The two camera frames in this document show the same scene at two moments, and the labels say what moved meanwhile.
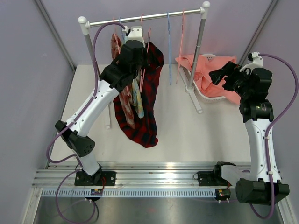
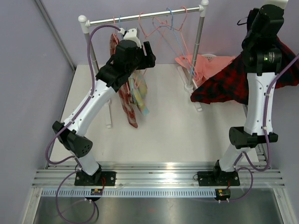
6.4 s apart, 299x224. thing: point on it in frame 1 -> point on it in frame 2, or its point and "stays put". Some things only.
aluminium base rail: x=129 y=175 stays put
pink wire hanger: x=142 y=76 -> x=142 y=29
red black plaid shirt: x=145 y=132 -> x=229 y=84
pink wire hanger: x=180 y=59 -> x=181 y=35
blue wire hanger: x=170 y=50 -> x=169 y=27
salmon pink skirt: x=205 y=82 stays put
